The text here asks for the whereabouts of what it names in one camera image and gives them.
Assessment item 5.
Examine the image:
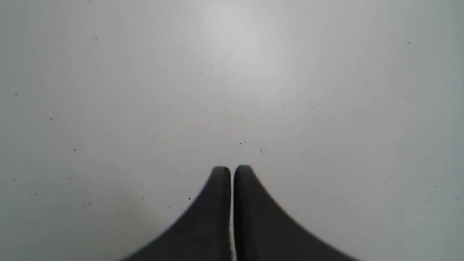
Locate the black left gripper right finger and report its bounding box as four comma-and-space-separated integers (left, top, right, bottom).
234, 165, 354, 261

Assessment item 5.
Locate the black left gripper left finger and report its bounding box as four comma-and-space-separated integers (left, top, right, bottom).
125, 166, 232, 261

